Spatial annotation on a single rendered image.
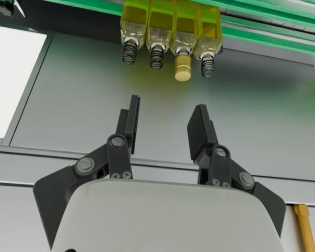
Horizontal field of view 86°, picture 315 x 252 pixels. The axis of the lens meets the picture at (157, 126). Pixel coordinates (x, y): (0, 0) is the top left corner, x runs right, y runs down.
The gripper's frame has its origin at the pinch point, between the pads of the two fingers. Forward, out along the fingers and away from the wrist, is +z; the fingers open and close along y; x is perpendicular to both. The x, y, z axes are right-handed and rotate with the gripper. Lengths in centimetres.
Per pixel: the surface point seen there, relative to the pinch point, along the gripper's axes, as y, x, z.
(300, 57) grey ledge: 55, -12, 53
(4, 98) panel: -34.6, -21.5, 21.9
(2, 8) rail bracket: -37, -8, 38
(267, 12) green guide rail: 26.0, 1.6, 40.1
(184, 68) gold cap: 5.7, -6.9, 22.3
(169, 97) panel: 5.4, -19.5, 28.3
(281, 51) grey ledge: 47, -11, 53
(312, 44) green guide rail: 49, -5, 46
